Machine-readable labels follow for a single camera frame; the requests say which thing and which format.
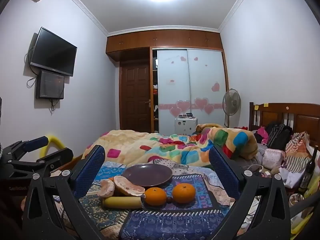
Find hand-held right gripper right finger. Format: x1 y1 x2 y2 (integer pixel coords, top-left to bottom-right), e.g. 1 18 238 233
209 145 292 240

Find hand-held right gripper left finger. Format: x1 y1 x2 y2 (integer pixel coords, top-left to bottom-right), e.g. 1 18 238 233
21 145 105 240

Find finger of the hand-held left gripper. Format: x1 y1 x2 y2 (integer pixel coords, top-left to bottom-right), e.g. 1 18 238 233
5 136 49 160
7 148 74 178

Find small pomelo piece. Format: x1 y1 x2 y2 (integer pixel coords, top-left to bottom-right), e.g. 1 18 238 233
97 179 115 197

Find large pomelo piece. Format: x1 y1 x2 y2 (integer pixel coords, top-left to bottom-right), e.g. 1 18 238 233
114 175 146 197

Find orange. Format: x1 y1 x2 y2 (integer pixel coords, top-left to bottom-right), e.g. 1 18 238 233
172 183 196 204
144 187 167 206

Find yellow banana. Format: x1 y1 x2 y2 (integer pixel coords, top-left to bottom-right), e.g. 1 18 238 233
104 196 142 208

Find purple plate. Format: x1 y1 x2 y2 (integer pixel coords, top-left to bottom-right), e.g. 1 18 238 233
122 164 173 187

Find yellow foam tube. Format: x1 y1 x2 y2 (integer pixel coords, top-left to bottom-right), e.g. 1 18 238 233
37 135 66 159

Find patterned bed sheet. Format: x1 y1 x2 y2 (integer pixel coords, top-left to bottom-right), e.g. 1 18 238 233
54 159 250 240

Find light pink pouch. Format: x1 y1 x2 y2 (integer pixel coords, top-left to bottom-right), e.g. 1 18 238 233
264 148 285 169

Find pink clothes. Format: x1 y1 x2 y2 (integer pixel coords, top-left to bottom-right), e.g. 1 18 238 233
255 126 269 144

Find small white appliance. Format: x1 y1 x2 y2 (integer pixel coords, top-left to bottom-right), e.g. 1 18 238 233
174 117 198 136

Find colourful checked blanket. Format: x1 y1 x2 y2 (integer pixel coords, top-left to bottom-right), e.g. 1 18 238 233
82 124 258 168

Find standing fan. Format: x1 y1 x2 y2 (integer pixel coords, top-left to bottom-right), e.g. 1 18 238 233
222 88 242 128

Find striped bag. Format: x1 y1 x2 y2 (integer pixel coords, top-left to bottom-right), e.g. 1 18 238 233
284 131 312 167

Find glass cup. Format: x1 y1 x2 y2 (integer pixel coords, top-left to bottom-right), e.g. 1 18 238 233
289 193 305 208

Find patterned blue mat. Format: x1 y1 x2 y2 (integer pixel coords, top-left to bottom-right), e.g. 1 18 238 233
80 174 232 240

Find wooden bed headboard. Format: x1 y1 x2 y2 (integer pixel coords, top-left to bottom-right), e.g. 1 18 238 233
249 102 320 150

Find brown wooden door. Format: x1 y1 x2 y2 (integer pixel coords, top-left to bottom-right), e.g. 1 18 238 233
119 64 152 133

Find dark wine bottle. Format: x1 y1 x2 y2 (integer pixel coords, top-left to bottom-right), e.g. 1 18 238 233
299 145 319 193

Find white wardrobe with hearts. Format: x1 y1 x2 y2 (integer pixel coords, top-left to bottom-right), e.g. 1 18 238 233
106 25 229 133

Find small black wall monitor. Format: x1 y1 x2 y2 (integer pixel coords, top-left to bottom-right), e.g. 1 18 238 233
35 70 65 100

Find black wall cable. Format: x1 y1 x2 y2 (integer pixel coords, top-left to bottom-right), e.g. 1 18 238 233
25 52 38 88

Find wall-mounted black television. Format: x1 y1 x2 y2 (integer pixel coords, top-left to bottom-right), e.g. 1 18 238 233
29 27 77 77

